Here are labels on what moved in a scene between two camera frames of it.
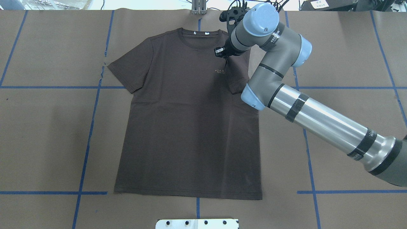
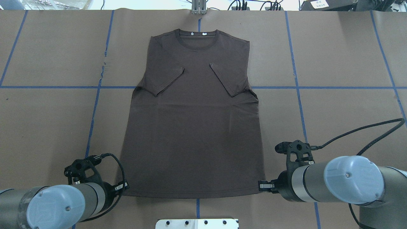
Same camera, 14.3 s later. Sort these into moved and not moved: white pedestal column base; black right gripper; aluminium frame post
Moved: black right gripper
Not moved: aluminium frame post; white pedestal column base
